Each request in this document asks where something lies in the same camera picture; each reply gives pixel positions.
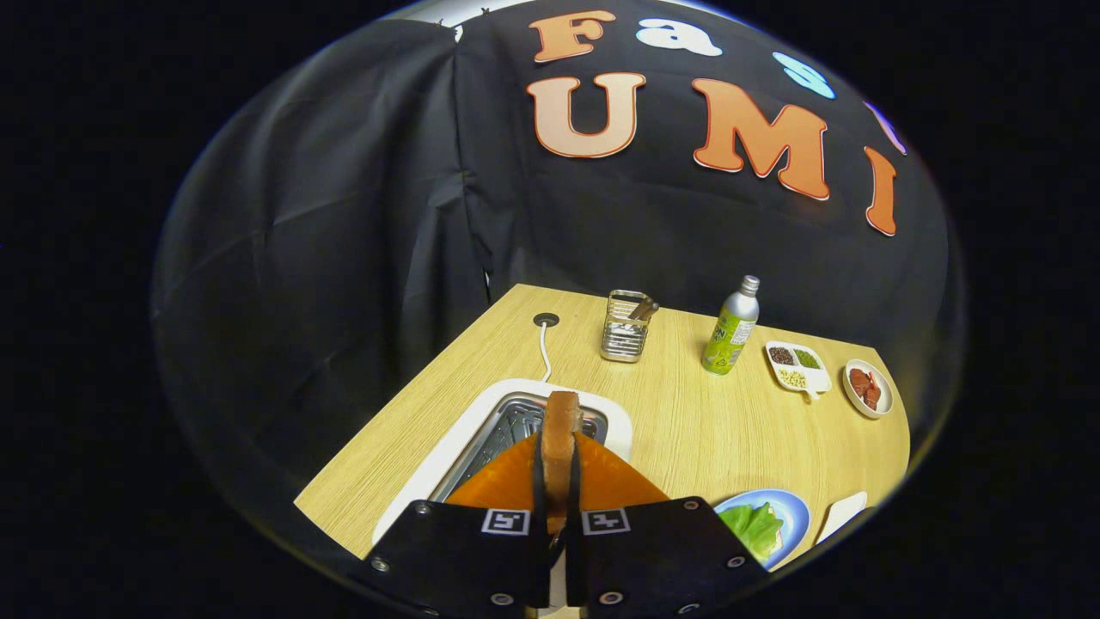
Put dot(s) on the white square plate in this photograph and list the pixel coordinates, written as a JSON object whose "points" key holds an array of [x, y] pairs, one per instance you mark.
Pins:
{"points": [[842, 514]]}

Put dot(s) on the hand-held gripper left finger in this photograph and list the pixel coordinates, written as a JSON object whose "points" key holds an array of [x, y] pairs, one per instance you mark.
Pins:
{"points": [[464, 559]]}

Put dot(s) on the black backdrop cloth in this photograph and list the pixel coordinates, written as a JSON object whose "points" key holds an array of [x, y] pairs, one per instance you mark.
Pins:
{"points": [[344, 215]]}

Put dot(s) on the green lettuce leaf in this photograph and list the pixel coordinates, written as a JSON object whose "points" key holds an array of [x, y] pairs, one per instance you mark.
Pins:
{"points": [[752, 529]]}

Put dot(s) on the white divided bean dish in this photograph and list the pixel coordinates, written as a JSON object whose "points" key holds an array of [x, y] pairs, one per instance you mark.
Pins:
{"points": [[812, 374]]}

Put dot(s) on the silver green bottle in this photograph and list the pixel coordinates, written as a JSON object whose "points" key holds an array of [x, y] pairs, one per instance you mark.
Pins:
{"points": [[730, 340]]}

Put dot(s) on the brown meat piece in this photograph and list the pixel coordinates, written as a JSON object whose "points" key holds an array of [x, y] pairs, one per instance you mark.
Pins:
{"points": [[859, 381], [873, 397]]}

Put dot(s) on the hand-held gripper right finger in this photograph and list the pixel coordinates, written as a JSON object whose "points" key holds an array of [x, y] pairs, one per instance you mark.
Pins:
{"points": [[657, 559]]}

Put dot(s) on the white round plate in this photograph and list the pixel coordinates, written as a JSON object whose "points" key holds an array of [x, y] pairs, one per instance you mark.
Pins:
{"points": [[885, 397]]}

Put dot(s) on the toasted bread slice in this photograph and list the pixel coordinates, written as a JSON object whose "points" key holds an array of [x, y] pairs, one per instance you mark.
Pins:
{"points": [[559, 447]]}

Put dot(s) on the white toaster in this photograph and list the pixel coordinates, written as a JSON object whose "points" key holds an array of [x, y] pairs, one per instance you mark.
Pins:
{"points": [[455, 443]]}

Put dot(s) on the blue round plate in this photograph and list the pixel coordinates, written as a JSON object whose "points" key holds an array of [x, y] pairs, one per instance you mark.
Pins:
{"points": [[795, 516]]}

